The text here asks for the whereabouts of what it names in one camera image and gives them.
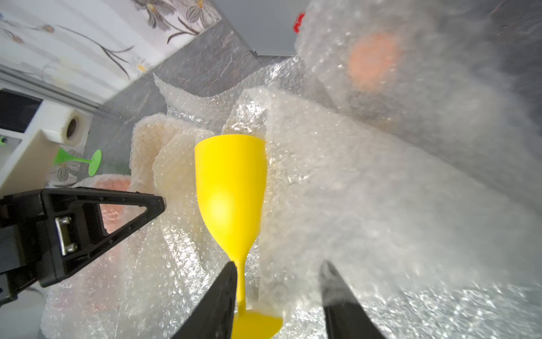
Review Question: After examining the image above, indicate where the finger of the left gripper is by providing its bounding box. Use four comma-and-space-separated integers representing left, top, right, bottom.
1, 188, 166, 305

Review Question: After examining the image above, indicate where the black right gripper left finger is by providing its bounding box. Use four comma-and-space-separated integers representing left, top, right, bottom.
172, 261, 238, 339

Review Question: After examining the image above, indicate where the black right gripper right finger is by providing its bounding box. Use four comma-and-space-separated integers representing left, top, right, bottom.
318, 261, 385, 339

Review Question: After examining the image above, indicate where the green plastic wine glass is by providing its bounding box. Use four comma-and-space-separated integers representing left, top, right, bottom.
53, 148, 102, 177

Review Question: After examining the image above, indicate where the clear bubble wrap sheet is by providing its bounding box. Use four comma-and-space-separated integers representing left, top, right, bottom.
156, 1, 541, 209
224, 88, 541, 338

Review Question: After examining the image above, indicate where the yellow glass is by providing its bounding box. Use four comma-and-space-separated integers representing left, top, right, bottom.
195, 134, 283, 338

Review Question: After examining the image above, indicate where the orange glass in bubble wrap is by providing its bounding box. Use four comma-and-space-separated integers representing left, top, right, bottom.
40, 175, 131, 338

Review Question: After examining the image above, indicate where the brown bottle orange cap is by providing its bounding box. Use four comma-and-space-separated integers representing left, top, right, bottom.
348, 32, 401, 92

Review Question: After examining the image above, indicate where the silver aluminium first aid case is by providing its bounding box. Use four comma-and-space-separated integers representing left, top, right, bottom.
213, 0, 310, 57

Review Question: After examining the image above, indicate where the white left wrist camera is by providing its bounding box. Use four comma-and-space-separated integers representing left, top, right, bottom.
1, 100, 91, 197

